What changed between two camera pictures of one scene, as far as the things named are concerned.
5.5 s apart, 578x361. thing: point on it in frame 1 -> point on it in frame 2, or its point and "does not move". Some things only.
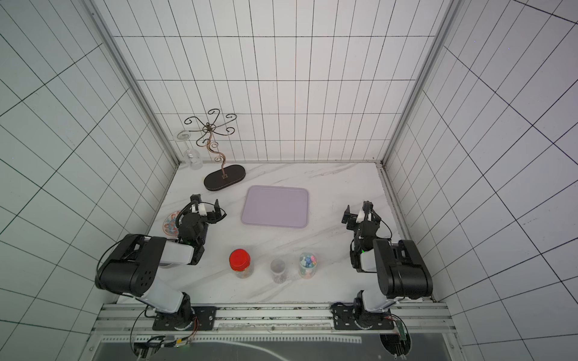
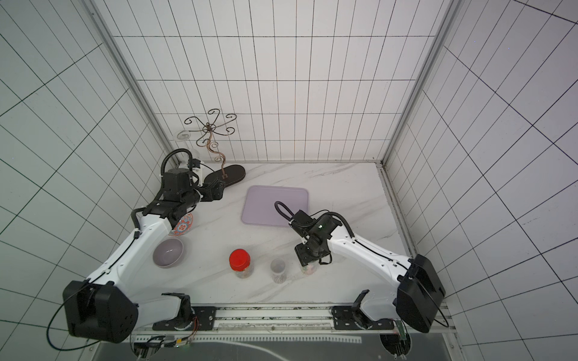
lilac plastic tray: (276, 206) does not move
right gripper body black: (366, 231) -> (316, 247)
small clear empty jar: (278, 270) does not move
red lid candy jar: (239, 260) does not move
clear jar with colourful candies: (307, 268) does not move
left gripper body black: (211, 218) -> (208, 192)
